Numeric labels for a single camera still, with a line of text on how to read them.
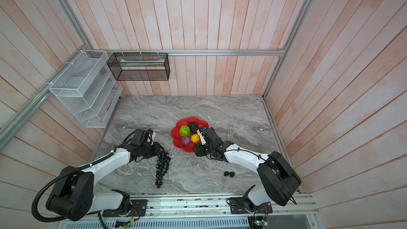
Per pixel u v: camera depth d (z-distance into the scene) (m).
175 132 0.98
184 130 0.94
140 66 1.06
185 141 0.91
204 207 0.76
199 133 0.80
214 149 0.67
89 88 0.73
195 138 0.93
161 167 0.82
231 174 0.82
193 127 0.98
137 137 0.70
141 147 0.70
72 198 0.41
